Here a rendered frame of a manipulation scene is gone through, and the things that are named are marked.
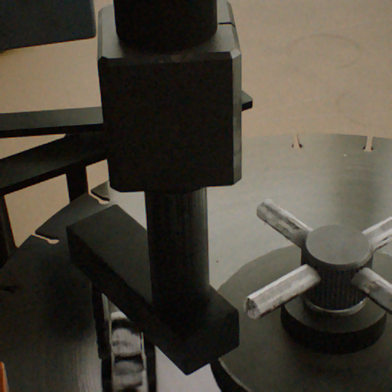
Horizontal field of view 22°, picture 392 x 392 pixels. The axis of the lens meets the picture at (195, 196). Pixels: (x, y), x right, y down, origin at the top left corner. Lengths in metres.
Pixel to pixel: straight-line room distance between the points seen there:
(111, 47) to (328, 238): 0.16
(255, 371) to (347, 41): 0.71
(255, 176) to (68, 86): 0.51
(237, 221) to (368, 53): 0.58
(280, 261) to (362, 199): 0.08
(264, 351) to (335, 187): 0.14
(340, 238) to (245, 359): 0.07
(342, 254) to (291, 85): 0.61
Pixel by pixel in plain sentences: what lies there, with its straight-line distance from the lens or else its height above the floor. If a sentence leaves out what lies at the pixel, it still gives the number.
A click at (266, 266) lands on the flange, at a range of 0.48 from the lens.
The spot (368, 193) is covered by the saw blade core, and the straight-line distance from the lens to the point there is 0.54.
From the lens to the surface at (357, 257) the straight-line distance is 0.42.
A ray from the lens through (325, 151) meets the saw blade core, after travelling 0.57.
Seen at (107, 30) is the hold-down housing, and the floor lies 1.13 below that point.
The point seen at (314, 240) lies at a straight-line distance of 0.42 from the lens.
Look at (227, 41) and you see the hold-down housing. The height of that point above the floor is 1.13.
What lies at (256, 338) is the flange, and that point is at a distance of 0.44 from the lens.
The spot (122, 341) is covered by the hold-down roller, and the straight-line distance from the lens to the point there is 0.44.
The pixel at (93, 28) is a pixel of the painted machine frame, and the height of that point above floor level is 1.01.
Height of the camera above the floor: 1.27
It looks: 37 degrees down
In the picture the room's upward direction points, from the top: 2 degrees counter-clockwise
